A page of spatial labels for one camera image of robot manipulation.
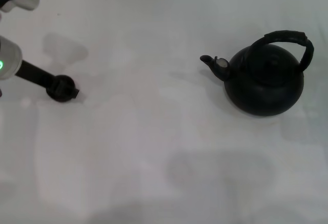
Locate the small black teacup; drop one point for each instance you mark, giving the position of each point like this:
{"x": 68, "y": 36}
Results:
{"x": 56, "y": 97}

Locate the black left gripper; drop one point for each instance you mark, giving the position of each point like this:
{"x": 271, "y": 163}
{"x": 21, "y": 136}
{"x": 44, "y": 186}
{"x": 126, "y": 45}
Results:
{"x": 33, "y": 74}

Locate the black round teapot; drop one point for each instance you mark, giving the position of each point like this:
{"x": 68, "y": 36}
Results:
{"x": 264, "y": 93}

